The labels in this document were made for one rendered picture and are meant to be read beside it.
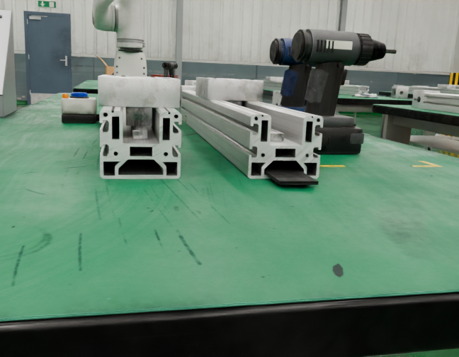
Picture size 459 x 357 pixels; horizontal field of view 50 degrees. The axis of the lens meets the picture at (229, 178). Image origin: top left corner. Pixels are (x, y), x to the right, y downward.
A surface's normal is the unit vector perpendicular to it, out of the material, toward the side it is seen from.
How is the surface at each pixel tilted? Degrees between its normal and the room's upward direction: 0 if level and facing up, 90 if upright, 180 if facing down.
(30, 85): 90
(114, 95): 90
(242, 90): 90
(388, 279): 0
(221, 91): 90
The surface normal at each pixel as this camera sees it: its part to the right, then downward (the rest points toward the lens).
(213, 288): 0.04, -0.98
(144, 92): 0.21, 0.22
